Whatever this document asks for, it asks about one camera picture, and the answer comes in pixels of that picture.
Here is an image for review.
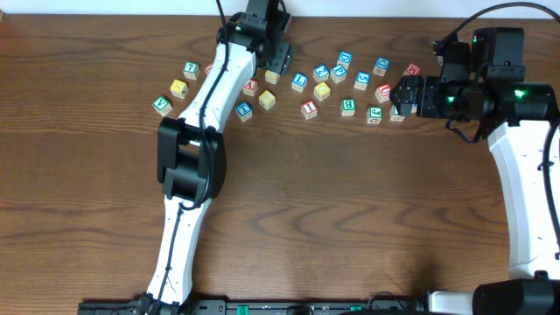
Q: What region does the green J block right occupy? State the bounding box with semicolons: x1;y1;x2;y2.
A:
367;106;383;124

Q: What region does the yellow O block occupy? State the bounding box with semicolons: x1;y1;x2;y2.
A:
313;81;331;102

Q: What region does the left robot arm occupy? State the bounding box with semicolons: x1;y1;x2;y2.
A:
142;0;294;314

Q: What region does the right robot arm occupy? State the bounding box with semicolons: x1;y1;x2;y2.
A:
390;27;559;314

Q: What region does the blue T block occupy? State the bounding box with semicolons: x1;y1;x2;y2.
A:
235;101;253;122

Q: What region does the yellow K block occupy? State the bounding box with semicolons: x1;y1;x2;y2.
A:
170;80;189;99

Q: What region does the green B block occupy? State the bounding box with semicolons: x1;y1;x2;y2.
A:
341;99;356;116

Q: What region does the blue P block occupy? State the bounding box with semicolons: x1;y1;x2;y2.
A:
330;65;347;84

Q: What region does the yellow block centre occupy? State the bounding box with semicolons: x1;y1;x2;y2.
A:
258;90;277;110

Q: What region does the red I block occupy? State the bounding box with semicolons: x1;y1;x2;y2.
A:
301;101;319;120

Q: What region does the red M block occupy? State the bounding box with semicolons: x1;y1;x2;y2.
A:
402;63;421;76

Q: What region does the blue L block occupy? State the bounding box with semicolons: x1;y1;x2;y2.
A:
291;73;308;93

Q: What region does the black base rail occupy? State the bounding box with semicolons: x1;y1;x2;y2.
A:
77;297;429;315

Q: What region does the blue D block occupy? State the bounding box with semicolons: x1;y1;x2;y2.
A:
337;51;354;69

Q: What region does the left black cable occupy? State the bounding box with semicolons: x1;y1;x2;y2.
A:
155;0;233;307

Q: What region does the red E block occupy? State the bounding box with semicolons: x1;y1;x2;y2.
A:
204;63;213;75

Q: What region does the green 7 block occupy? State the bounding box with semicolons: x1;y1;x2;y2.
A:
183;61;200;81

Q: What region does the green V block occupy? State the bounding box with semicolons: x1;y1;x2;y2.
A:
152;95;172;116

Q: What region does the yellow C block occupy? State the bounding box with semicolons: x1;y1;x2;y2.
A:
264;70;281;85

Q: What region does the blue 2 block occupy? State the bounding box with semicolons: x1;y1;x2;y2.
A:
313;64;330;83

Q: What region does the right black cable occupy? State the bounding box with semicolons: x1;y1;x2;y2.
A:
432;1;560;259

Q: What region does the black cable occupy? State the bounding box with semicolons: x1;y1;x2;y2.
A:
432;1;560;259
155;0;233;307

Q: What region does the green 4 block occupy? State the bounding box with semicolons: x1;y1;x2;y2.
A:
390;105;405;122

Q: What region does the blue 5 block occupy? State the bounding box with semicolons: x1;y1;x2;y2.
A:
353;71;371;91

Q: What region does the red U block right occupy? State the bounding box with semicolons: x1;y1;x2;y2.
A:
374;84;391;103

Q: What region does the red A block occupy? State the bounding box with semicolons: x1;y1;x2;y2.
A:
242;79;258;97

